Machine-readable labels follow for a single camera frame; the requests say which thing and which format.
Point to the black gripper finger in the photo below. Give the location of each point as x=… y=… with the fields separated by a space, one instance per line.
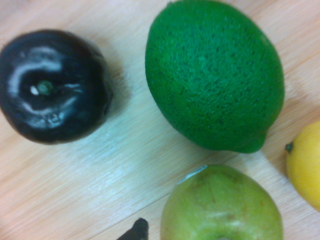
x=138 y=231

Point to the green apple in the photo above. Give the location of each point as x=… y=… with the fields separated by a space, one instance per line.
x=220 y=207

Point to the light wooden tray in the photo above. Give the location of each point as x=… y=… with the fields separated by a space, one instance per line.
x=75 y=175

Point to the dark purple plum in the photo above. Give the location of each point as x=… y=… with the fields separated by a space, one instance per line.
x=55 y=87

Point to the dark green lime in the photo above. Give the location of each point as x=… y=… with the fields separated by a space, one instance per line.
x=215 y=80

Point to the yellow lemon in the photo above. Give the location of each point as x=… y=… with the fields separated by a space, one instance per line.
x=306 y=167

